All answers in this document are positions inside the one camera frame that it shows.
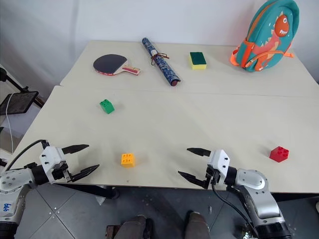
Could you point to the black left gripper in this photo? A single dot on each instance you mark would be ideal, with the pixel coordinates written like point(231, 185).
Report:
point(59, 172)

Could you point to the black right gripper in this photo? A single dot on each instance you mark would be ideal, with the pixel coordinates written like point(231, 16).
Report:
point(214, 177)

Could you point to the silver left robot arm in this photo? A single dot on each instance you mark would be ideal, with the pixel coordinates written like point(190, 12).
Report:
point(10, 183)

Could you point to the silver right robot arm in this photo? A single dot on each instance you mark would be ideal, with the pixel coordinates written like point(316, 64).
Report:
point(254, 184)

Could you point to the yellow toy brick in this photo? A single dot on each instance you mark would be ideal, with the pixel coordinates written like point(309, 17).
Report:
point(128, 160)

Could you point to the dark brown rounded shape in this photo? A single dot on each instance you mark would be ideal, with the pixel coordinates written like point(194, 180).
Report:
point(132, 227)
point(197, 225)

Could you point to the green toy brick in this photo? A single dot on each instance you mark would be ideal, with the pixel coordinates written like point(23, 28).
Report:
point(107, 106)

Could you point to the red toy brick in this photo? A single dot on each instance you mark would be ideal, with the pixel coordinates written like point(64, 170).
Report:
point(279, 154)

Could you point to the black tablet screen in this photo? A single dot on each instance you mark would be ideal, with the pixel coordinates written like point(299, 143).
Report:
point(17, 102)

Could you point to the black table tennis paddle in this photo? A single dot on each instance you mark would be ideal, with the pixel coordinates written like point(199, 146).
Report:
point(109, 63)

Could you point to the green and yellow sponge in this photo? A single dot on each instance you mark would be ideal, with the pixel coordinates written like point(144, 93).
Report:
point(197, 59)

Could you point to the rolled blue patterned scroll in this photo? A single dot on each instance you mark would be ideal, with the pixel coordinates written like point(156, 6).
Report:
point(160, 62)

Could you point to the teal dinosaur backpack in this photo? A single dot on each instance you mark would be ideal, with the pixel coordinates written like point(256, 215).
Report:
point(266, 37)

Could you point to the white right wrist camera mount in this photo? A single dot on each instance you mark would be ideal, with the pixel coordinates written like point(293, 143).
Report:
point(219, 159)

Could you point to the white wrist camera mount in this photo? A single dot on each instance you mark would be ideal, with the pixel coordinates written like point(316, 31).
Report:
point(49, 156)
point(219, 159)

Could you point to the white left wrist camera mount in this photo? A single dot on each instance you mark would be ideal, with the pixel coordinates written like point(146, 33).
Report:
point(49, 156)

